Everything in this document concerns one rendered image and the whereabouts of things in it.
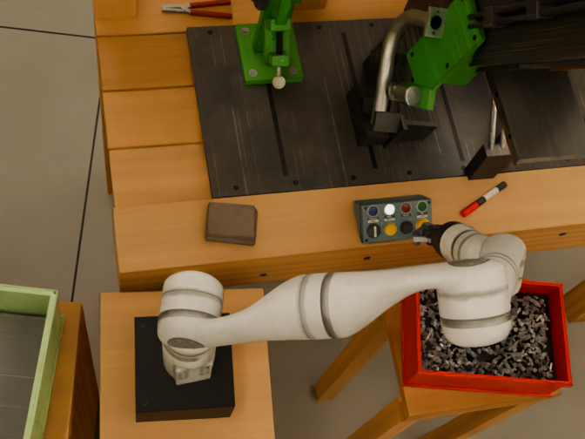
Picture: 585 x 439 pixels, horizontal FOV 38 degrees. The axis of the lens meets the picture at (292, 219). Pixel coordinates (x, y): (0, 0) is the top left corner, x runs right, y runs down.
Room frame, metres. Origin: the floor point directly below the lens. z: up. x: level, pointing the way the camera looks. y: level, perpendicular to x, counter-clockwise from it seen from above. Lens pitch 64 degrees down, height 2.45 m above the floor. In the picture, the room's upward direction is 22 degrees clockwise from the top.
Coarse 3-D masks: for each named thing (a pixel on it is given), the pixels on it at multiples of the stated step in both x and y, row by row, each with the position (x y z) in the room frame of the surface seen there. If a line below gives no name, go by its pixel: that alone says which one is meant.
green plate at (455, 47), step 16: (464, 0) 1.13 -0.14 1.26; (448, 16) 1.12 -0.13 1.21; (464, 16) 1.10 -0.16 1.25; (448, 32) 1.10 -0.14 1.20; (464, 32) 1.08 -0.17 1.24; (480, 32) 1.06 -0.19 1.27; (416, 48) 1.11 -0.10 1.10; (432, 48) 1.09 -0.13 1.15; (448, 48) 1.07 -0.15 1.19; (464, 48) 1.05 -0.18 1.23; (416, 64) 1.09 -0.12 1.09; (432, 64) 1.07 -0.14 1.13; (448, 64) 1.05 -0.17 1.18; (464, 64) 1.06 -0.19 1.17; (416, 80) 1.06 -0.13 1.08; (432, 80) 1.04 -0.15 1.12; (448, 80) 1.06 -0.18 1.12; (464, 80) 1.07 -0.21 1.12
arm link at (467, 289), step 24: (432, 264) 0.51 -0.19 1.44; (456, 264) 0.50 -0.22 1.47; (480, 264) 0.51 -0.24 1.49; (336, 288) 0.44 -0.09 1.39; (360, 288) 0.45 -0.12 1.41; (384, 288) 0.45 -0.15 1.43; (408, 288) 0.46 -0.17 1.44; (432, 288) 0.47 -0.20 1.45; (456, 288) 0.47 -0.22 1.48; (480, 288) 0.47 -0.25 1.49; (504, 288) 0.49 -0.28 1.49; (336, 312) 0.42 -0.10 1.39; (360, 312) 0.42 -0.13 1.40; (456, 312) 0.45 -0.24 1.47; (480, 312) 0.45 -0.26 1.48; (504, 312) 0.47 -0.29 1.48; (336, 336) 0.40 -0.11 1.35
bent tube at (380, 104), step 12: (408, 12) 1.15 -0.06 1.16; (420, 12) 1.13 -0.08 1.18; (432, 12) 1.11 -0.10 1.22; (444, 12) 1.13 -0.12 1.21; (396, 24) 1.14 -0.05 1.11; (408, 24) 1.14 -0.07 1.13; (420, 24) 1.11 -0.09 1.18; (432, 24) 1.12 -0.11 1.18; (444, 24) 1.11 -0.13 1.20; (396, 36) 1.14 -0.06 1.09; (432, 36) 1.09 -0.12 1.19; (384, 48) 1.12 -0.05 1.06; (396, 48) 1.13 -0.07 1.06; (384, 60) 1.10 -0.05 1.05; (384, 72) 1.08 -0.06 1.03; (384, 84) 1.07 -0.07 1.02; (384, 96) 1.05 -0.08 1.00; (384, 108) 1.03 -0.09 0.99; (372, 120) 1.01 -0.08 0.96
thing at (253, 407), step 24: (120, 312) 0.46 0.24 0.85; (144, 312) 0.48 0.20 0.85; (120, 336) 0.42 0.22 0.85; (120, 360) 0.38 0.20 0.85; (240, 360) 0.46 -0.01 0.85; (264, 360) 0.48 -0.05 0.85; (120, 384) 0.33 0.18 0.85; (240, 384) 0.42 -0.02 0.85; (264, 384) 0.43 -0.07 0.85; (120, 408) 0.29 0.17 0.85; (240, 408) 0.38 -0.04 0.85; (264, 408) 0.39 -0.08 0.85; (120, 432) 0.25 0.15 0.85; (144, 432) 0.27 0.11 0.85; (168, 432) 0.29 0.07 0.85; (192, 432) 0.30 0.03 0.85; (216, 432) 0.32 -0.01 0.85; (240, 432) 0.33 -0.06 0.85; (264, 432) 0.35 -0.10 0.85
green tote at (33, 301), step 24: (0, 288) 0.39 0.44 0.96; (24, 288) 0.41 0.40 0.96; (0, 312) 0.38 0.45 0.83; (24, 312) 0.39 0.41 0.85; (48, 312) 0.38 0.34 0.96; (48, 336) 0.34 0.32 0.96; (48, 360) 0.32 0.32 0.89; (48, 384) 0.29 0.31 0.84; (48, 408) 0.25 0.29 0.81; (24, 432) 0.18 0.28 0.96
